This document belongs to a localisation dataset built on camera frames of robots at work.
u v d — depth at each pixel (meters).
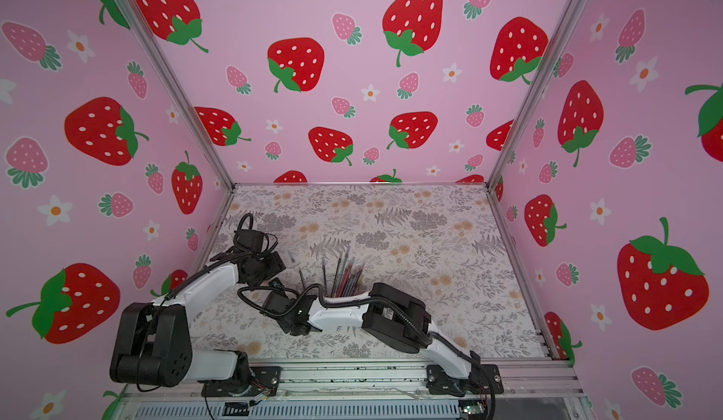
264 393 0.69
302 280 0.93
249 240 0.72
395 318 0.52
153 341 0.42
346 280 0.93
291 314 0.65
